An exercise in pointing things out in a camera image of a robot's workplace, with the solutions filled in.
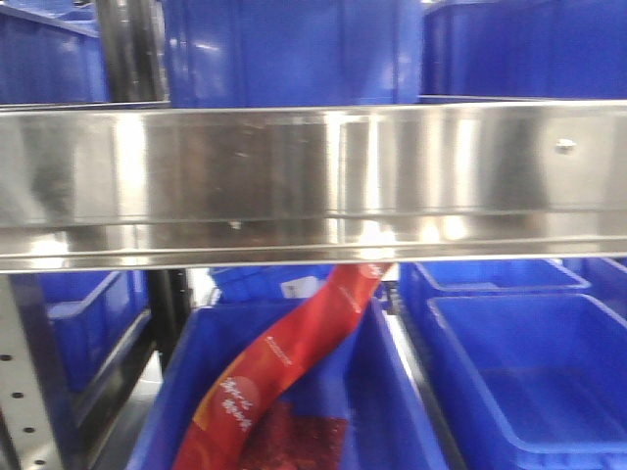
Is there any right shelf steel beam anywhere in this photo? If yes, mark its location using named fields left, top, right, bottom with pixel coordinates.
left=1, top=100, right=626, bottom=273

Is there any blue bin upper centre shelf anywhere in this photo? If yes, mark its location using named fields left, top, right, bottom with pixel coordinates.
left=163, top=1, right=422, bottom=108

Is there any blue bin shelf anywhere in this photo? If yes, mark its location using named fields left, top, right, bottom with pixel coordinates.
left=1, top=1, right=110, bottom=105
left=422, top=1, right=626, bottom=99
left=163, top=1, right=422, bottom=108

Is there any blue bin upper right shelf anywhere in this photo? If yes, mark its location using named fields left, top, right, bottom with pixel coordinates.
left=422, top=1, right=626, bottom=99

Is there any blue bin upper left shelf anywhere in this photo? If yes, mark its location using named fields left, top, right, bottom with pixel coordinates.
left=1, top=1, right=110, bottom=105

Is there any perforated steel shelf upright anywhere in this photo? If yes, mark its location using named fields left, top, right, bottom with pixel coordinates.
left=1, top=274, right=83, bottom=469

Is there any blue bin behind snack bin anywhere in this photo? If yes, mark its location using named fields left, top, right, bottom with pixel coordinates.
left=208, top=263, right=369, bottom=304

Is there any blue bin lower right rear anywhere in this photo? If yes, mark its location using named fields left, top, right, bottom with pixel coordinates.
left=399, top=259, right=592, bottom=317

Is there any blue bin with snack bag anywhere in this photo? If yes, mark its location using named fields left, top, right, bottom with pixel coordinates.
left=126, top=300, right=448, bottom=469

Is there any red snack bag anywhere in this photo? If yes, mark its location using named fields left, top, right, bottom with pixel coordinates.
left=172, top=262, right=391, bottom=469

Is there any blue bin lower left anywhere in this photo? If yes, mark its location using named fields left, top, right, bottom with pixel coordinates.
left=38, top=270, right=149, bottom=393

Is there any blue bin lower right front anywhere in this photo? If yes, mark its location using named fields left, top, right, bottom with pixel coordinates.
left=428, top=295, right=626, bottom=469

